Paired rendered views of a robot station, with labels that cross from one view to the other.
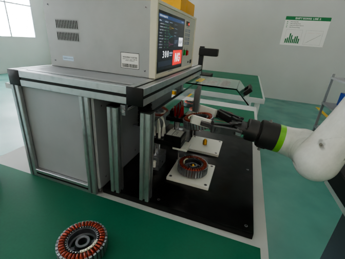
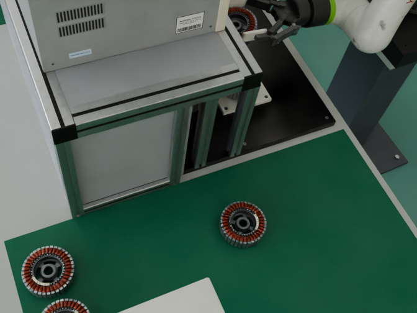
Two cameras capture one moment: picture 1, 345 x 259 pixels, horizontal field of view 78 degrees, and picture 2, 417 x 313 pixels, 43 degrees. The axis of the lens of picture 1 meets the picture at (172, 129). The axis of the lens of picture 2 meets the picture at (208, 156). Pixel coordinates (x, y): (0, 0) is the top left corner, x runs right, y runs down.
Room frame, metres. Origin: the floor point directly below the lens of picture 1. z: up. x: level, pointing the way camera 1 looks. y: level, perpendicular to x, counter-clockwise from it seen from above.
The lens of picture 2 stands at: (0.08, 0.72, 1.94)
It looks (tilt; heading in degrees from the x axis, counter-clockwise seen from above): 57 degrees down; 309
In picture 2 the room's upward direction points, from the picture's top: 12 degrees clockwise
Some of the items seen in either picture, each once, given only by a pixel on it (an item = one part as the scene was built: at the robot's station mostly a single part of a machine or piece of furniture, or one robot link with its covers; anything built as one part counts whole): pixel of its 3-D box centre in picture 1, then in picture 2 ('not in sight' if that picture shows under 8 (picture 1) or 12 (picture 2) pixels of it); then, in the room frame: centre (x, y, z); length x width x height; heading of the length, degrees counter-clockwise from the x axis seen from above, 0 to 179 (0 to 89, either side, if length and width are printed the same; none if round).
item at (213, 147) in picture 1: (204, 145); not in sight; (0.90, -0.16, 0.78); 0.15 x 0.15 x 0.01; 73
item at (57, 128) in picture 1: (58, 140); (124, 161); (0.60, 0.36, 0.91); 0.28 x 0.03 x 0.32; 73
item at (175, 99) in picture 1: (181, 95); not in sight; (0.82, -0.03, 1.03); 0.62 x 0.01 x 0.03; 163
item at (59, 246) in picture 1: (82, 243); (242, 224); (0.35, 0.19, 0.77); 0.11 x 0.11 x 0.04
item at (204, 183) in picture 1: (191, 171); (236, 87); (0.67, -0.08, 0.78); 0.15 x 0.15 x 0.01; 73
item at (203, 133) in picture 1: (195, 159); (213, 61); (0.79, -0.11, 0.76); 0.64 x 0.47 x 0.02; 163
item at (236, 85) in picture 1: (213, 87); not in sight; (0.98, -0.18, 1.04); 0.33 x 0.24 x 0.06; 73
